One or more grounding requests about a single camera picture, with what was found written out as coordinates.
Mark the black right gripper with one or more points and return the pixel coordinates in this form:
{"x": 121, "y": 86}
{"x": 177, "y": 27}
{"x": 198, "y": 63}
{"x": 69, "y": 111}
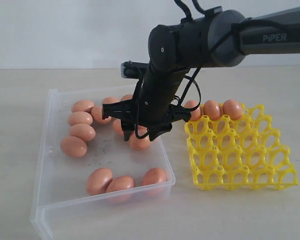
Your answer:
{"x": 149, "y": 107}

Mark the clear plastic tray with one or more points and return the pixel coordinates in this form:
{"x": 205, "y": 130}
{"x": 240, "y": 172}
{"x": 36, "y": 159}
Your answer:
{"x": 60, "y": 183}

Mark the yellow plastic egg tray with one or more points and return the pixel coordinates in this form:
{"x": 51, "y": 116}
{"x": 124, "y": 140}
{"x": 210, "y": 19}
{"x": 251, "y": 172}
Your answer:
{"x": 243, "y": 153}

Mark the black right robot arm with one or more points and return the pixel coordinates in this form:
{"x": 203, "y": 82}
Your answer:
{"x": 218, "y": 39}

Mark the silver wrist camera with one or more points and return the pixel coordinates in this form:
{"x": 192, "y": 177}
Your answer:
{"x": 133, "y": 70}

